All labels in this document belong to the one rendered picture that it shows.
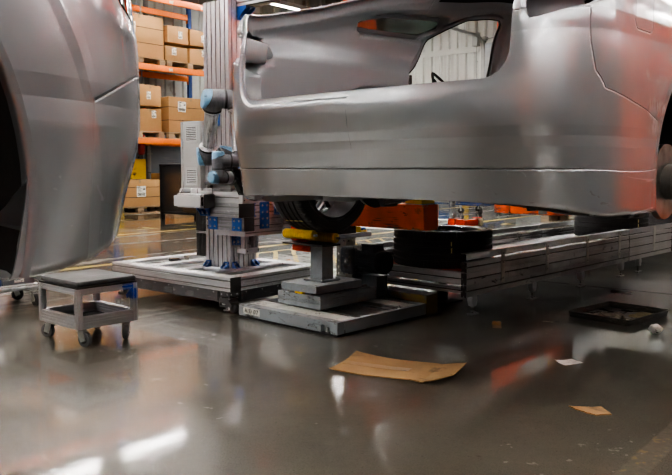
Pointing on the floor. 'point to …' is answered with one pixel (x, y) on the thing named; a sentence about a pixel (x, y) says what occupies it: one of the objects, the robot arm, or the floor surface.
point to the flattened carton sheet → (372, 366)
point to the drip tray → (634, 314)
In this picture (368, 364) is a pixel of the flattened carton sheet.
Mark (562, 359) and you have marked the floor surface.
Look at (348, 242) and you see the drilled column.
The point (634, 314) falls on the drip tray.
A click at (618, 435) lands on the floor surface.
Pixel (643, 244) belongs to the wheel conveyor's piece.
